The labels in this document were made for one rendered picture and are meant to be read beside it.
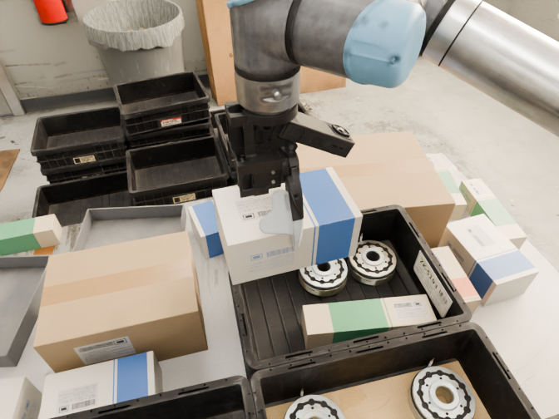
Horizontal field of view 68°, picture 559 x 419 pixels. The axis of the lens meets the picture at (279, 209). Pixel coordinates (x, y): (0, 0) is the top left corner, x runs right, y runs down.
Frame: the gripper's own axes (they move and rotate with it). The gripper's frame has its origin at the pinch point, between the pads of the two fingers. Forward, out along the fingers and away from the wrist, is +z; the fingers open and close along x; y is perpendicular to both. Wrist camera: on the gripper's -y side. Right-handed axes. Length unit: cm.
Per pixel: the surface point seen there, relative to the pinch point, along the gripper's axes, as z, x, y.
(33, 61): 76, -258, 94
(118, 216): 39, -51, 34
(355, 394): 28.0, 19.0, -7.0
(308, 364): 19.3, 15.3, 0.8
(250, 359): 17.9, 12.5, 9.5
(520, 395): 18.2, 29.6, -27.8
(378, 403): 28.0, 21.6, -10.0
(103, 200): 84, -113, 52
